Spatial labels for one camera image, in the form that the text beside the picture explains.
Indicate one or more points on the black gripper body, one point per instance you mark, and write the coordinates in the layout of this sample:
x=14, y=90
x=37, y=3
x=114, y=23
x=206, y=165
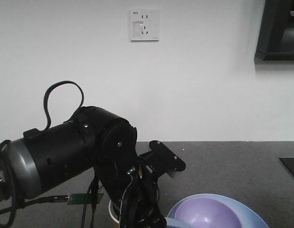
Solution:
x=131, y=183

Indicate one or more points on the paper cup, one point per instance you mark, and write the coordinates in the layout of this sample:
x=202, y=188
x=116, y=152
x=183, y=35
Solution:
x=112, y=213

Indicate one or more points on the purple bowl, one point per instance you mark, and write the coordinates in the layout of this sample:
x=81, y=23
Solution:
x=207, y=213

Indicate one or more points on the light blue soup spoon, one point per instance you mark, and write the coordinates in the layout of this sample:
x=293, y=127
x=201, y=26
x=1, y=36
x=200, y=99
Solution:
x=171, y=222

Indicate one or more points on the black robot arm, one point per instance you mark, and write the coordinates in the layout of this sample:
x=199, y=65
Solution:
x=92, y=138

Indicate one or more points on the light blue plate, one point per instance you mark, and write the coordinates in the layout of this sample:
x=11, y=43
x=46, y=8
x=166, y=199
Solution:
x=247, y=217

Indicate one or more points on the black induction cooktop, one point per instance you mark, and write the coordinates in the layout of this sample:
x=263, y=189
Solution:
x=288, y=162

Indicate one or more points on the white wall power socket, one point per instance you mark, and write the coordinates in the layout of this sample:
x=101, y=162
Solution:
x=144, y=25

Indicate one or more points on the black wall cabinet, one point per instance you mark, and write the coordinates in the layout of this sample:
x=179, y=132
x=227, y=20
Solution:
x=276, y=35

